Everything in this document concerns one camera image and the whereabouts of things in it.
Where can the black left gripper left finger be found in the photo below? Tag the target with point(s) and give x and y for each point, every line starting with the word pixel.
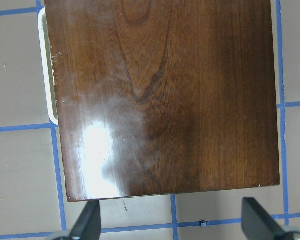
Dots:
pixel 88 225

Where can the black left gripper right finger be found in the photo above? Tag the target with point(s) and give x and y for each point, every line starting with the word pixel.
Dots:
pixel 257 224

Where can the brown wooden drawer box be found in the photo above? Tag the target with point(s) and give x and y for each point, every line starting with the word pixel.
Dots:
pixel 161 97

